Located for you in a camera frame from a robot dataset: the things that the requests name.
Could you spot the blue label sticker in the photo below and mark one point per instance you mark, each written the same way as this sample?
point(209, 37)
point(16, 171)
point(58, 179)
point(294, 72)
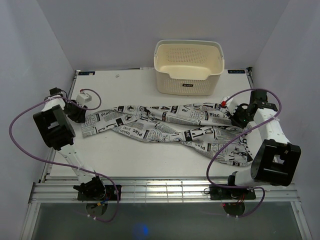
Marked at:
point(86, 73)
point(236, 71)

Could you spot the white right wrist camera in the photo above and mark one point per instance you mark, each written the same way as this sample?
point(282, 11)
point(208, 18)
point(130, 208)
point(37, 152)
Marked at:
point(229, 105)

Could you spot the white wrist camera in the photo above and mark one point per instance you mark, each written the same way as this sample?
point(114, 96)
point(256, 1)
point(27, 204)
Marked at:
point(83, 98)
point(229, 105)

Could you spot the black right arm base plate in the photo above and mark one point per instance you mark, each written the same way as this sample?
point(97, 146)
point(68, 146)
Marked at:
point(222, 193)

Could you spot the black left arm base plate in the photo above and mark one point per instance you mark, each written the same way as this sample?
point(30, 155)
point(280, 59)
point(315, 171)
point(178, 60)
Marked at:
point(110, 194)

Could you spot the newspaper print trousers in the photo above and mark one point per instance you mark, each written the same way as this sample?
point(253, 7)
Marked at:
point(205, 127)

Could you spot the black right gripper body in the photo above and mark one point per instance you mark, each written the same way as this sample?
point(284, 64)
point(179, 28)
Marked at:
point(240, 116)

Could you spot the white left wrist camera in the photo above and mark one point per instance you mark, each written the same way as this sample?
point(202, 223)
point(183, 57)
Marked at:
point(83, 98)

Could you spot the blue label sticker right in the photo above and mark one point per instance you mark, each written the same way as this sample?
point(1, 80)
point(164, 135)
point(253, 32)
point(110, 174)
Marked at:
point(236, 71)

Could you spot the cream perforated plastic basket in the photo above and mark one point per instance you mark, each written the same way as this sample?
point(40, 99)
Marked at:
point(188, 67)

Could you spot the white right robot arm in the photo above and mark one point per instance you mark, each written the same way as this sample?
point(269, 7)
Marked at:
point(276, 160)

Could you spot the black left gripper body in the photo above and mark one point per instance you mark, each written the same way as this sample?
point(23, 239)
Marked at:
point(74, 112)

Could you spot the blue label sticker left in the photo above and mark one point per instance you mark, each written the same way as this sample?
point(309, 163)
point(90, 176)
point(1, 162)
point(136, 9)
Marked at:
point(86, 73)

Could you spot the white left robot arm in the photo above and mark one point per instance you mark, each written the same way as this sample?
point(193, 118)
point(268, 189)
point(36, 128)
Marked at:
point(55, 128)

